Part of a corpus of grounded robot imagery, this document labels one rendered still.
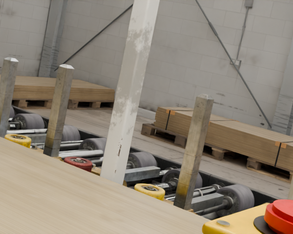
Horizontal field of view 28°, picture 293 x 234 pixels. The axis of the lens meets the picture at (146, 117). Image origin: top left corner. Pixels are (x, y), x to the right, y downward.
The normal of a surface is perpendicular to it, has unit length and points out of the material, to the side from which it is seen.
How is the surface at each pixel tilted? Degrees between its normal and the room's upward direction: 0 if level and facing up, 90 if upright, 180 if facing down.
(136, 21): 90
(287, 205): 0
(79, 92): 90
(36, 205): 0
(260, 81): 90
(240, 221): 0
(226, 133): 90
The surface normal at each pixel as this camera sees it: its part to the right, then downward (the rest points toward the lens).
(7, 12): 0.80, 0.24
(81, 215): 0.20, -0.97
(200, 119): -0.57, 0.00
